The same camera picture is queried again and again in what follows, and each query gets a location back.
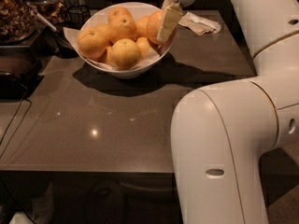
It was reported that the orange centre top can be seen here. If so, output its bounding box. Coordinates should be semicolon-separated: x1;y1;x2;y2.
109;15;137;43

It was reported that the orange lower left hidden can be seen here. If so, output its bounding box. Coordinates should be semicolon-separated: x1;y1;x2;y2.
99;47;113;66

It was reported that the large orange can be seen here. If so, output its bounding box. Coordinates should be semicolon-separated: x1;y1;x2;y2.
146;10;167;45

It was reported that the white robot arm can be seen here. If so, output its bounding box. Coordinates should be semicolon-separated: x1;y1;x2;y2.
171;0;299;224

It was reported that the black wire cup holder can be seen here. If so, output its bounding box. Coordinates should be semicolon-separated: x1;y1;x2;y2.
67;5;91;28

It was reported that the orange centre lower right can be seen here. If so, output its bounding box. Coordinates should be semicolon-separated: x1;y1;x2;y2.
136;37;150;58

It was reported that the crumpled paper napkin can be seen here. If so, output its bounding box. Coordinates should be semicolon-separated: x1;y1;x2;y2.
178;12;221;35

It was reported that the black power cable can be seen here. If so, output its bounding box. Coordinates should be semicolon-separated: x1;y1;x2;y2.
0;71;33;161

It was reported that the orange back right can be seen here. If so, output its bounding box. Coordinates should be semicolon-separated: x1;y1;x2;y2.
135;16;149;37

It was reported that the orange left front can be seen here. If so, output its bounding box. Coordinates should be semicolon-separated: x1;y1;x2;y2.
77;27;109;61

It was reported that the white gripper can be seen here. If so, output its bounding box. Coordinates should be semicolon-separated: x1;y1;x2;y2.
157;0;195;43

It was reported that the white handled utensil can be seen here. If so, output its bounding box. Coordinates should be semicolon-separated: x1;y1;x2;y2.
21;0;59;33

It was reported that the orange back top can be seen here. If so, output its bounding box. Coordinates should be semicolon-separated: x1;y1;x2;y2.
107;6;131;22

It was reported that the small black bowl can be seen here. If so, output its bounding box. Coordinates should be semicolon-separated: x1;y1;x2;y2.
53;21;78;59

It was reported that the black appliance on left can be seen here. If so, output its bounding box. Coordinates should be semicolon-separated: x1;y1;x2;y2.
0;49;43;100

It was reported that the yellowish orange front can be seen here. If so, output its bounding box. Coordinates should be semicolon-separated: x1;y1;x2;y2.
111;38;142;70

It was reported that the glass jar of nuts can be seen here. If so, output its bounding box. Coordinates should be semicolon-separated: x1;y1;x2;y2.
0;0;36;45

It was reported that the white ceramic bowl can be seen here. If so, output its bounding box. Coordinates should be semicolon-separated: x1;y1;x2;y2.
74;2;175;80

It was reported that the white paper bowl liner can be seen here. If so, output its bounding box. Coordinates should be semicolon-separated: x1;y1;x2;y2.
64;28;173;78

